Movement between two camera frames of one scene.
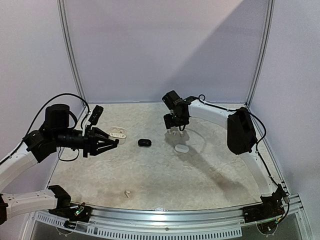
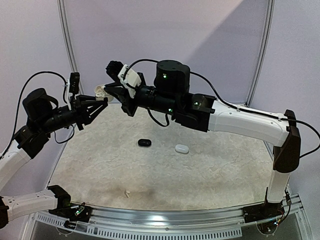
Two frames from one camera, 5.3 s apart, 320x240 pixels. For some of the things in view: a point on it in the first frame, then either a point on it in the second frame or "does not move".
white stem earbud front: (127, 193) does not move
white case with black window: (118, 133) -> (100, 93)
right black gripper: (171, 121) -> (129, 100)
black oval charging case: (144, 142) does not move
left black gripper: (90, 141) -> (81, 112)
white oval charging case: (182, 148) does not move
